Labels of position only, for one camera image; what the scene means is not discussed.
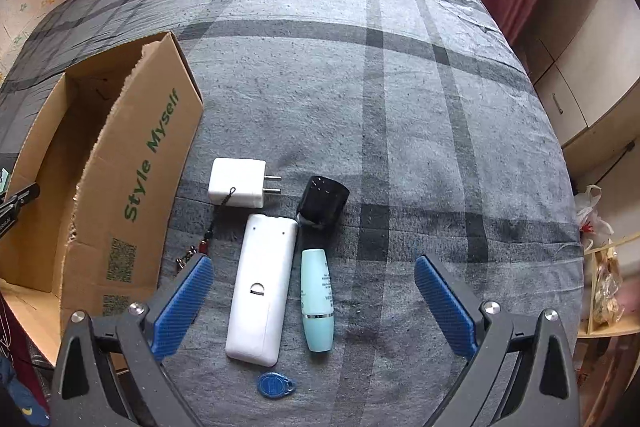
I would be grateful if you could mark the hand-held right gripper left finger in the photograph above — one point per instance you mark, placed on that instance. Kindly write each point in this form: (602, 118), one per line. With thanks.
(182, 302)

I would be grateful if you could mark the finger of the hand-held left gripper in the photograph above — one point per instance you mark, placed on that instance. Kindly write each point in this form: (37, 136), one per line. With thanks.
(20, 198)

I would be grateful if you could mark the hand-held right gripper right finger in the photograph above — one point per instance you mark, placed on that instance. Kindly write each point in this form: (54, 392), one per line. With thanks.
(445, 302)

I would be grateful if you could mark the white remote control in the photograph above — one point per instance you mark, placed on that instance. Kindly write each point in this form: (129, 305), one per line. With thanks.
(260, 287)

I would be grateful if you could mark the blue key fob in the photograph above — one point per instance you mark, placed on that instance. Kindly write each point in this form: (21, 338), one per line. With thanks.
(272, 386)

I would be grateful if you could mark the teal cosmetic tube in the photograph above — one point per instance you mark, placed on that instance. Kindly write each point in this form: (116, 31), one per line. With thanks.
(316, 297)

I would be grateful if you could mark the brown cardboard box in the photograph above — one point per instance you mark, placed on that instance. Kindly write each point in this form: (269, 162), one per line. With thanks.
(150, 117)

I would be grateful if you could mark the black cylindrical speaker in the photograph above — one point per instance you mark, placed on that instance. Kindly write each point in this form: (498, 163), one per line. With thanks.
(322, 202)

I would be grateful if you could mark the large white charger plug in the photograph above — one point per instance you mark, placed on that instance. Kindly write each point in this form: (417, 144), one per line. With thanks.
(235, 182)

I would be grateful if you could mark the white plastic bag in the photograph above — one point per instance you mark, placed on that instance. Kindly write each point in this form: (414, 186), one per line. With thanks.
(590, 217)

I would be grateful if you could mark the grey plaid blanket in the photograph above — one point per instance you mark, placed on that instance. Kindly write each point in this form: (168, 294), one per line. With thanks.
(400, 132)

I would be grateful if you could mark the dark blue patterned cloth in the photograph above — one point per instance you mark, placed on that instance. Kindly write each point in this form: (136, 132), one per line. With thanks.
(22, 397)

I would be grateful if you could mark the beige cabinet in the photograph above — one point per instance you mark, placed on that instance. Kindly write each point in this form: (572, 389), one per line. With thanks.
(590, 57)

